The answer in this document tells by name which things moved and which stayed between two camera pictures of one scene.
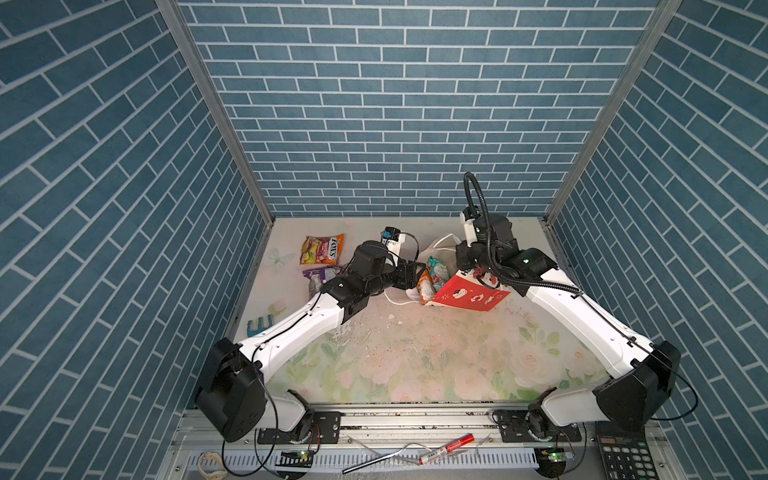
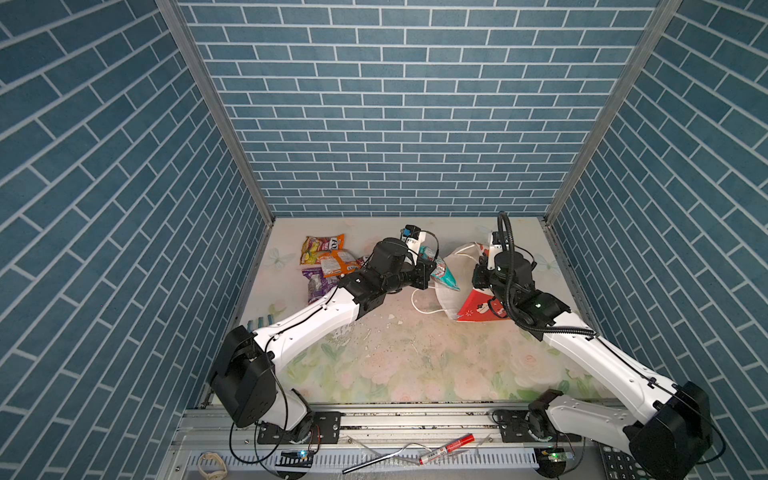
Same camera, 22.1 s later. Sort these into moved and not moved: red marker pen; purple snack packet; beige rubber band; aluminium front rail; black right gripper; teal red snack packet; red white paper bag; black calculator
Moved: black right gripper; red white paper bag; teal red snack packet
Not moved: purple snack packet; red marker pen; beige rubber band; black calculator; aluminium front rail
